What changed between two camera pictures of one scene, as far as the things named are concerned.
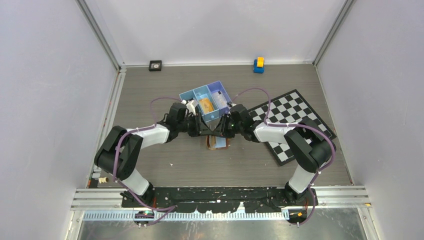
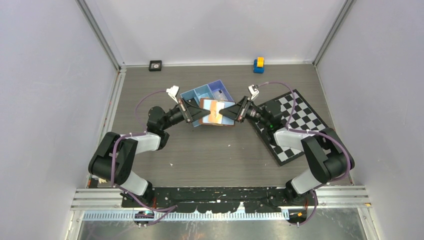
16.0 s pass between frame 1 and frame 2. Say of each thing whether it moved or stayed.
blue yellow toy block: stayed
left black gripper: moved
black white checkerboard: stayed
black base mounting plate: stayed
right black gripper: moved
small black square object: stayed
